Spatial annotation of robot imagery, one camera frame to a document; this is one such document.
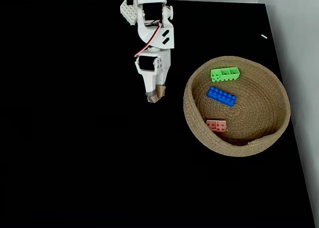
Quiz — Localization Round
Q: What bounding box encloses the green lego block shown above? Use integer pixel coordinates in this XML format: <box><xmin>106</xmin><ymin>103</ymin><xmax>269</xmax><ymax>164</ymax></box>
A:
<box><xmin>210</xmin><ymin>66</ymin><xmax>241</xmax><ymax>83</ymax></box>

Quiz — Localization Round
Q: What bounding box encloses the blue lego block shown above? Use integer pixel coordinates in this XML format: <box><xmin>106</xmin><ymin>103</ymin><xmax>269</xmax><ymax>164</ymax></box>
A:
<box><xmin>206</xmin><ymin>86</ymin><xmax>237</xmax><ymax>108</ymax></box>

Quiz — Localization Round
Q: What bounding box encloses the pink lego block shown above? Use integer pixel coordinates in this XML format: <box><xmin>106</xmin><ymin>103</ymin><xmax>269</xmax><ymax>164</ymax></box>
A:
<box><xmin>206</xmin><ymin>119</ymin><xmax>228</xmax><ymax>133</ymax></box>

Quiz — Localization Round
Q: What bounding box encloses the red and black servo cable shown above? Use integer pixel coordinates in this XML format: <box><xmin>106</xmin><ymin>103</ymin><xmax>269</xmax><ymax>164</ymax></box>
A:
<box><xmin>134</xmin><ymin>23</ymin><xmax>162</xmax><ymax>58</ymax></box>

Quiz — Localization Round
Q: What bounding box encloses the woven rope basket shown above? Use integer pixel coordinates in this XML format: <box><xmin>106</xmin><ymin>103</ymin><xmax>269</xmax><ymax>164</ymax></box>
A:
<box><xmin>183</xmin><ymin>55</ymin><xmax>292</xmax><ymax>158</ymax></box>

